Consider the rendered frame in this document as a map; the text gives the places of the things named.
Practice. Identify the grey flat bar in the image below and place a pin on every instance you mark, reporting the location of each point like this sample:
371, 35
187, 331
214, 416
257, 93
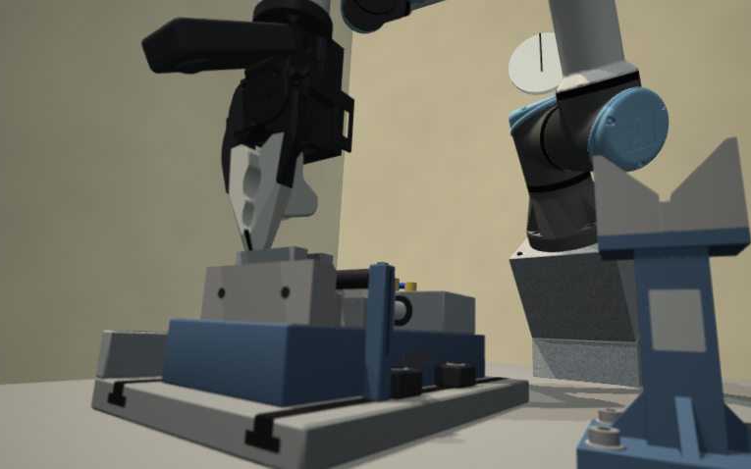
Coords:
338, 309

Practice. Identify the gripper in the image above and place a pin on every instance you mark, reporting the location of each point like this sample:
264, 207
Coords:
304, 104

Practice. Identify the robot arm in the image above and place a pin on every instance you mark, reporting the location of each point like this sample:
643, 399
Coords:
602, 112

